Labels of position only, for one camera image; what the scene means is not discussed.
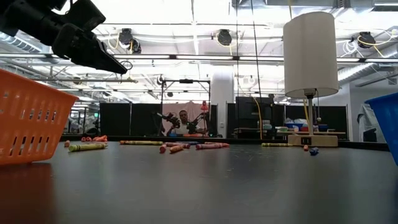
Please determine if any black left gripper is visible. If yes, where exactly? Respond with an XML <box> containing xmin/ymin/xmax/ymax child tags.
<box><xmin>51</xmin><ymin>23</ymin><xmax>129</xmax><ymax>75</ymax></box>

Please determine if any pink crayon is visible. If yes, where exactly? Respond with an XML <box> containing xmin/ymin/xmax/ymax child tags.
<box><xmin>195</xmin><ymin>143</ymin><xmax>224</xmax><ymax>151</ymax></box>

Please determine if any black partition panel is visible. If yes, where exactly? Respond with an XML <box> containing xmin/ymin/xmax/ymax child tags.
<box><xmin>226</xmin><ymin>96</ymin><xmax>348</xmax><ymax>139</ymax></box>
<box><xmin>99</xmin><ymin>102</ymin><xmax>162</xmax><ymax>137</ymax></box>

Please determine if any orange plastic basket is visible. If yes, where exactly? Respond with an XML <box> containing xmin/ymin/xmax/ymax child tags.
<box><xmin>0</xmin><ymin>68</ymin><xmax>79</xmax><ymax>166</ymax></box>

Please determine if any person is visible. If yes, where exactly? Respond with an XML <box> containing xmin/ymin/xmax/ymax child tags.
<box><xmin>166</xmin><ymin>110</ymin><xmax>208</xmax><ymax>138</ymax></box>

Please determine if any cluttered background table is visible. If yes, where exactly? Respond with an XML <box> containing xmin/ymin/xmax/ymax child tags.
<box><xmin>233</xmin><ymin>118</ymin><xmax>346</xmax><ymax>138</ymax></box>

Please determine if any thin lamp stem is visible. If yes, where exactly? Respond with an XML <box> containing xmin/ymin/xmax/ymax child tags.
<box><xmin>303</xmin><ymin>88</ymin><xmax>317</xmax><ymax>136</ymax></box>

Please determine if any blue plastic basket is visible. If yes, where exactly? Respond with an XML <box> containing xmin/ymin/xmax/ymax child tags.
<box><xmin>364</xmin><ymin>92</ymin><xmax>398</xmax><ymax>166</ymax></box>

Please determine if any black ceiling cable reel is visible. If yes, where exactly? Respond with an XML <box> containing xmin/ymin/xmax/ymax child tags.
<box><xmin>216</xmin><ymin>29</ymin><xmax>233</xmax><ymax>47</ymax></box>
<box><xmin>118</xmin><ymin>27</ymin><xmax>142</xmax><ymax>54</ymax></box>
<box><xmin>357</xmin><ymin>30</ymin><xmax>376</xmax><ymax>49</ymax></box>

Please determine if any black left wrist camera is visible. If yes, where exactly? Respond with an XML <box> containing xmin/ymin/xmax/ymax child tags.
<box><xmin>67</xmin><ymin>0</ymin><xmax>107</xmax><ymax>32</ymax></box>

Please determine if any black background rig frame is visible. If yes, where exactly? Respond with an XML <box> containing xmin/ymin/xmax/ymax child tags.
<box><xmin>160</xmin><ymin>78</ymin><xmax>212</xmax><ymax>138</ymax></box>

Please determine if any yellow hanging cable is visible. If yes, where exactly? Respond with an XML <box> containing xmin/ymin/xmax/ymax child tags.
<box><xmin>251</xmin><ymin>96</ymin><xmax>264</xmax><ymax>140</ymax></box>

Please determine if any lamp pull chain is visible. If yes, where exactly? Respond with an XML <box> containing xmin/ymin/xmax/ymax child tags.
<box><xmin>315</xmin><ymin>90</ymin><xmax>322</xmax><ymax>123</ymax></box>

